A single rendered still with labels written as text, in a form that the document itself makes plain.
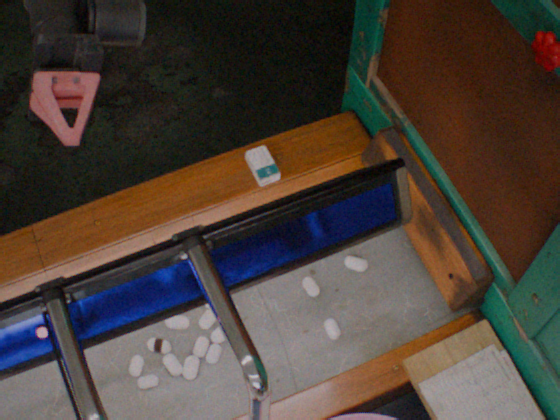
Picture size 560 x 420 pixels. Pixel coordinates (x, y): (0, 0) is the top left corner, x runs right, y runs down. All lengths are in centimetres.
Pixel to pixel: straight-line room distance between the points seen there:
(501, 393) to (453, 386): 7
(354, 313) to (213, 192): 29
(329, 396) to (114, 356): 32
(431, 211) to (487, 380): 26
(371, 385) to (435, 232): 24
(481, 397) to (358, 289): 26
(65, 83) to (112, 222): 47
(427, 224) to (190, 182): 38
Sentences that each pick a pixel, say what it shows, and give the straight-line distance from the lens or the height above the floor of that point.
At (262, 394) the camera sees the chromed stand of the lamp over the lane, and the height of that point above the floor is 110.
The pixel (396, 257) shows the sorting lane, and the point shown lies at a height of 74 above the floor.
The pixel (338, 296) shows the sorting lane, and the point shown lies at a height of 74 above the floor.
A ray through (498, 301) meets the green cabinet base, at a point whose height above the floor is 82.
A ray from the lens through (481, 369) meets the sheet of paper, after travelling 105.
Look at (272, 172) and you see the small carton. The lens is 114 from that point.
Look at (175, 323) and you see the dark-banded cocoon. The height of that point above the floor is 76.
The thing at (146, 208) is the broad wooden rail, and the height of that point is 76.
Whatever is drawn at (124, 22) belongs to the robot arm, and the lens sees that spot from 79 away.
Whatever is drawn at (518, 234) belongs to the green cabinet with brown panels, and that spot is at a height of 95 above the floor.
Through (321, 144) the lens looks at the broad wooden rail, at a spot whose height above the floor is 76.
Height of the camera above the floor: 172
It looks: 58 degrees down
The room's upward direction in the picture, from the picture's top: 3 degrees clockwise
